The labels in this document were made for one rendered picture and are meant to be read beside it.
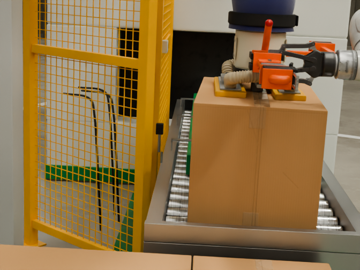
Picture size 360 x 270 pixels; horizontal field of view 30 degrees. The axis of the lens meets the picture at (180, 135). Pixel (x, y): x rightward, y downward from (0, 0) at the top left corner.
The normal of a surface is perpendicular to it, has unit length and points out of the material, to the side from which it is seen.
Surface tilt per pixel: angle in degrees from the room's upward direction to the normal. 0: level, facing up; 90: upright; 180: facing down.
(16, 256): 0
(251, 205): 90
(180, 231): 90
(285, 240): 90
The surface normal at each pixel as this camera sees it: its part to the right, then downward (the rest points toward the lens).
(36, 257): 0.04, -0.98
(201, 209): -0.09, 0.21
